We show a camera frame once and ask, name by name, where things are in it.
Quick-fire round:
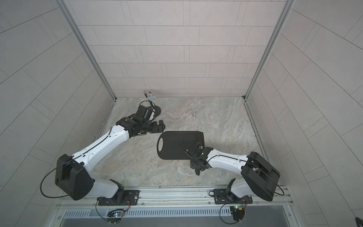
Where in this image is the black cutting board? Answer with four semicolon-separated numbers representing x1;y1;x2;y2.
157;131;205;160

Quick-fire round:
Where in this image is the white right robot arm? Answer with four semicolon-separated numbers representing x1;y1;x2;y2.
185;147;280;203

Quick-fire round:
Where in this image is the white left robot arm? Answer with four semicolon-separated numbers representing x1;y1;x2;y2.
55;117;165;205

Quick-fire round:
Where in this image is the right circuit board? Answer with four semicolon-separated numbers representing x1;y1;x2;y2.
230;206;245;222

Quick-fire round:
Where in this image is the circuit board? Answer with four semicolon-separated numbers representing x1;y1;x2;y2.
106;209;125;223
230;206;245;222

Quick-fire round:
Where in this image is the left circuit board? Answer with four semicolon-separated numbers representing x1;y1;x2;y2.
106;209;125;223

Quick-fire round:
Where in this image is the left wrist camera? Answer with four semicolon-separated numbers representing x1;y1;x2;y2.
136;105;154;121

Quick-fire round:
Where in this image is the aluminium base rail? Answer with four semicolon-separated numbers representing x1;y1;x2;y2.
55;185;293;222

